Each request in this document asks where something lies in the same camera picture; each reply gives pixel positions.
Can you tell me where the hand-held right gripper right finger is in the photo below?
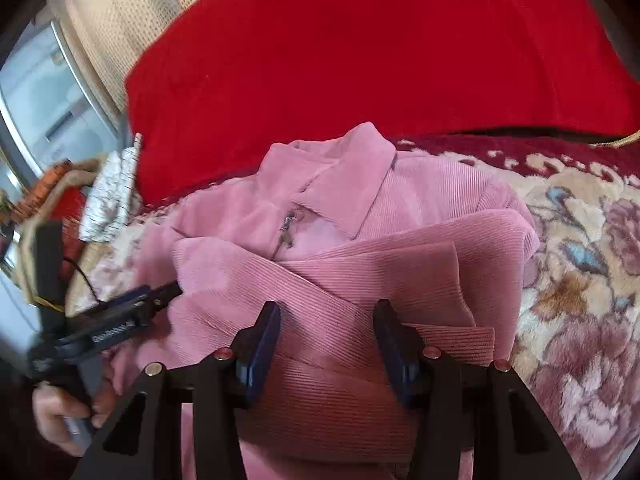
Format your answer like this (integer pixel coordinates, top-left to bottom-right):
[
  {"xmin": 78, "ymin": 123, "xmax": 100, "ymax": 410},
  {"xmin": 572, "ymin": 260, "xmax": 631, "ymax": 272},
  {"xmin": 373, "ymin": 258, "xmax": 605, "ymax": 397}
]
[{"xmin": 373, "ymin": 299, "xmax": 582, "ymax": 480}]

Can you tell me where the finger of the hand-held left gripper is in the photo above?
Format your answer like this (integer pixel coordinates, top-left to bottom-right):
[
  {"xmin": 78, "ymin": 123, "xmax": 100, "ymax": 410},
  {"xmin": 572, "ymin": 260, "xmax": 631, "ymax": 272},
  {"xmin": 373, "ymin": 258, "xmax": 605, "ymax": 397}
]
[{"xmin": 117, "ymin": 280, "xmax": 184, "ymax": 313}]

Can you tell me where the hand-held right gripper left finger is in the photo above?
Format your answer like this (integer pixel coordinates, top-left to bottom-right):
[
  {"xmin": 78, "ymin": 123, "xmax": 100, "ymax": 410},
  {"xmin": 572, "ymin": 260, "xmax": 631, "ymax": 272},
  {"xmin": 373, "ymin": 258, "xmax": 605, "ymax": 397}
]
[{"xmin": 70, "ymin": 301, "xmax": 282, "ymax": 480}]

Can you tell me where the pink ribbed zip sweater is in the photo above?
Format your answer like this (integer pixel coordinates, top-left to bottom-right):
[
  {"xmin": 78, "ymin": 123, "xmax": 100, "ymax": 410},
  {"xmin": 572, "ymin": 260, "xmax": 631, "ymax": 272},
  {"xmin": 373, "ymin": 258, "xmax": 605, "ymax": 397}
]
[{"xmin": 107, "ymin": 121, "xmax": 542, "ymax": 480}]

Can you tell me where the person's left hand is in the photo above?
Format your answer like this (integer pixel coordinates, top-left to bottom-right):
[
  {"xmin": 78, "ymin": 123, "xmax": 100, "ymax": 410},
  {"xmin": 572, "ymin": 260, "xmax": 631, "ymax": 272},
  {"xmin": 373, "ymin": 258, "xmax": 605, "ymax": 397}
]
[{"xmin": 32, "ymin": 379, "xmax": 122, "ymax": 457}]

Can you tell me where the white patterned cloth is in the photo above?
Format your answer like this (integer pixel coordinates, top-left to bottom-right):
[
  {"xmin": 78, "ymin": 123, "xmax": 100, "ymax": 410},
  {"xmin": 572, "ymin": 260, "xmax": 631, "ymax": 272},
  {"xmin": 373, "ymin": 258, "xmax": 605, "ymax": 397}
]
[{"xmin": 79, "ymin": 132, "xmax": 144, "ymax": 244}]

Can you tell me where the basket with orange and red cloth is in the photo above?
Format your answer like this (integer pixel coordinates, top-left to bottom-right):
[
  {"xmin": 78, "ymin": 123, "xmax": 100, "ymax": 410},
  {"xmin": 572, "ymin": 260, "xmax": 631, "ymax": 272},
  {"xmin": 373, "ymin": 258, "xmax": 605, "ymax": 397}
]
[{"xmin": 9, "ymin": 157, "xmax": 103, "ymax": 306}]

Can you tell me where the floral plush blanket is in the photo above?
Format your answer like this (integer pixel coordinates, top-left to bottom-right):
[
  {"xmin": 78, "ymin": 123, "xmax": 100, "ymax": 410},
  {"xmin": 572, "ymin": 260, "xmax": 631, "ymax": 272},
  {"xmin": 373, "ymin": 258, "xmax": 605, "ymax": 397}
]
[{"xmin": 65, "ymin": 132, "xmax": 640, "ymax": 480}]

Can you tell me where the glass window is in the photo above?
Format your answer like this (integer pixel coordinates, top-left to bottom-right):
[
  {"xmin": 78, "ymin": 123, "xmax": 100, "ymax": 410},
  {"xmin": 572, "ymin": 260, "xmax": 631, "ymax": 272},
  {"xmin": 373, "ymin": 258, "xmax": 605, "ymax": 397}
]
[{"xmin": 0, "ymin": 20, "xmax": 123, "ymax": 186}]

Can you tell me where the beige textured cloth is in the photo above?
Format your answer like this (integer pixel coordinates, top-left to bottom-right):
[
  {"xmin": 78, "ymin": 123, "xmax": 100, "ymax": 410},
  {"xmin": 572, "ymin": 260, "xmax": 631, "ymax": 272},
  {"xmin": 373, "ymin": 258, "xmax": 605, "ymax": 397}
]
[{"xmin": 50, "ymin": 0, "xmax": 251, "ymax": 131}]

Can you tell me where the red blanket with gold fringe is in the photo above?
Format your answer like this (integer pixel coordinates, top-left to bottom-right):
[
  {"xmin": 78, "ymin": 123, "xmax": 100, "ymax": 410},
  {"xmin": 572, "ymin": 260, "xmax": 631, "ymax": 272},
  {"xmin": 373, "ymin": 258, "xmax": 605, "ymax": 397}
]
[{"xmin": 124, "ymin": 0, "xmax": 640, "ymax": 202}]

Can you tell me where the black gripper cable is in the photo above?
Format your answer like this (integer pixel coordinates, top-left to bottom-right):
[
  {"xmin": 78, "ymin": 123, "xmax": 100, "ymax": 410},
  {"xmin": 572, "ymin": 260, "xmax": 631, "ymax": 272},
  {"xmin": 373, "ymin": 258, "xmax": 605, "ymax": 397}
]
[{"xmin": 61, "ymin": 257, "xmax": 103, "ymax": 313}]

